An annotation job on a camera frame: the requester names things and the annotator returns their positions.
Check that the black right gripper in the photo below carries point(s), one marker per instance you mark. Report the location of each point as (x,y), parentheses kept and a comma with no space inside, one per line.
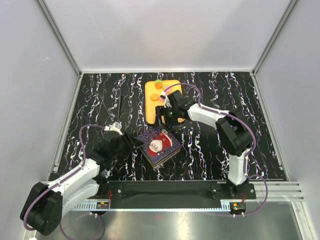
(162,111)

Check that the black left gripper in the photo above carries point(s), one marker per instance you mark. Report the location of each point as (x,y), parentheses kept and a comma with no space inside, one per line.
(132,143)

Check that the gold tin lid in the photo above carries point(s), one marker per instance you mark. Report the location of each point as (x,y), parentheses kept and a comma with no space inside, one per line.
(157,140)

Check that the decorated cookie tin box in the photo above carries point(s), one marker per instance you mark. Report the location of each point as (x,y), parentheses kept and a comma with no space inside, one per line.
(160,157)

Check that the metal tongs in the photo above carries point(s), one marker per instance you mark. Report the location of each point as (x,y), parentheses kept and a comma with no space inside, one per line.
(110,105)

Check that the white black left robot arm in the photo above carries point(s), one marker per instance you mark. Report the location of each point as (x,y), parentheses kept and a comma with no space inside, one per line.
(48,203)

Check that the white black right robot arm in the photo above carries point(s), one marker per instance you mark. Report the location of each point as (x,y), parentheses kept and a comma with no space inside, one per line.
(235,135)

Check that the tan round biscuit upper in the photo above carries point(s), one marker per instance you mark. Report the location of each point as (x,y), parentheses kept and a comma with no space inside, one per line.
(154,97)

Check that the pink sandwich cookie upper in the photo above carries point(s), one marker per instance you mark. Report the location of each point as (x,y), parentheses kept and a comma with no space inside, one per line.
(168,88)

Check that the orange swirl cookie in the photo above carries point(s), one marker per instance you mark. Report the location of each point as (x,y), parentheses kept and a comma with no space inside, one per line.
(158,85)

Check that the yellow plastic tray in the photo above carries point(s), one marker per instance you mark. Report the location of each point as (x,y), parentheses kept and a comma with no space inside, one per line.
(149,89)

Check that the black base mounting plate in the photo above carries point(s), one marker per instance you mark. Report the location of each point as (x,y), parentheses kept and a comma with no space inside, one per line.
(176,194)

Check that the aluminium frame rail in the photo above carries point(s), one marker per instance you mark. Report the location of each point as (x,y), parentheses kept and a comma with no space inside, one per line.
(257,191)

